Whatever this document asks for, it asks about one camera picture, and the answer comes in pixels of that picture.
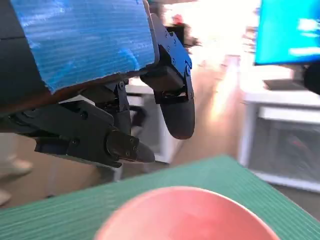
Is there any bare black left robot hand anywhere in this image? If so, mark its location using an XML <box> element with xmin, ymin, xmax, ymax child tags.
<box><xmin>0</xmin><ymin>0</ymin><xmax>196</xmax><ymax>169</ymax></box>

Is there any pink bowl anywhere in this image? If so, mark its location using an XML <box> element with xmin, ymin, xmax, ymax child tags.
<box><xmin>93</xmin><ymin>186</ymin><xmax>280</xmax><ymax>240</ymax></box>

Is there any green cutting mat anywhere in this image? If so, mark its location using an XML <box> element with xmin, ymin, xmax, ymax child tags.
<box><xmin>0</xmin><ymin>154</ymin><xmax>320</xmax><ymax>240</ymax></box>

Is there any blue lit monitor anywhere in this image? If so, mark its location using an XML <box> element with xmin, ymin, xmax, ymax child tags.
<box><xmin>254</xmin><ymin>0</ymin><xmax>320</xmax><ymax>66</ymax></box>

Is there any white mesh cabinet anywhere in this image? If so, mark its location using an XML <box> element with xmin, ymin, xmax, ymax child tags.
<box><xmin>237</xmin><ymin>92</ymin><xmax>320</xmax><ymax>194</ymax></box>

